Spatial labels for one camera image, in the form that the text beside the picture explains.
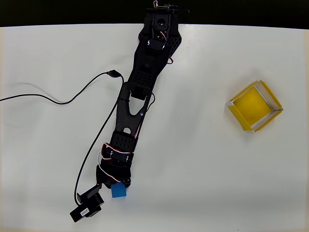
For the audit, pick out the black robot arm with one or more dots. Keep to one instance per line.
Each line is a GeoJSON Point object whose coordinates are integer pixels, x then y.
{"type": "Point", "coordinates": [144, 70]}

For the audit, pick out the blue cube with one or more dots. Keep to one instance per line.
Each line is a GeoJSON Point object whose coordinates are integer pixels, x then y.
{"type": "Point", "coordinates": [118, 192]}

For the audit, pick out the yellow cardboard box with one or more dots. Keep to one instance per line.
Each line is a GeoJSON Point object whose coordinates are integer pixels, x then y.
{"type": "Point", "coordinates": [252, 106]}

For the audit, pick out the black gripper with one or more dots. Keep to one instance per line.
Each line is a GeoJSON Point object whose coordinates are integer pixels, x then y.
{"type": "Point", "coordinates": [107, 179]}

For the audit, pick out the black webcam with bracket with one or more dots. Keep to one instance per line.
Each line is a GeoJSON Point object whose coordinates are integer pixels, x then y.
{"type": "Point", "coordinates": [87, 207]}

